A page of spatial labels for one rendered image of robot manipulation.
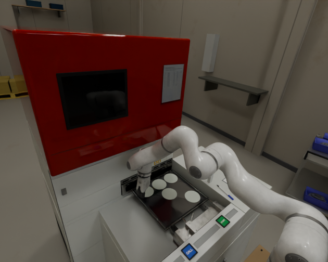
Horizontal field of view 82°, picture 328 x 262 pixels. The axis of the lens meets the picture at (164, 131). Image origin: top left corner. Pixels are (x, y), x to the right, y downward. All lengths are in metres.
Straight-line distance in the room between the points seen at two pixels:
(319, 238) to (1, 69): 8.36
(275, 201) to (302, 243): 0.13
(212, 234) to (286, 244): 0.44
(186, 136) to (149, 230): 0.66
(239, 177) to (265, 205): 0.12
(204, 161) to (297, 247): 0.36
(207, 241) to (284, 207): 0.43
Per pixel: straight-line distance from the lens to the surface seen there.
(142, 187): 1.17
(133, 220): 1.28
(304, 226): 0.79
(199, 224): 1.22
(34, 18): 9.80
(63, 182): 1.12
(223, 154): 0.80
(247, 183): 0.76
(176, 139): 0.82
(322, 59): 3.32
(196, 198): 1.32
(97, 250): 1.66
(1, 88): 6.58
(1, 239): 2.58
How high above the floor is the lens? 1.84
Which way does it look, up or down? 27 degrees down
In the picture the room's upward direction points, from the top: 4 degrees clockwise
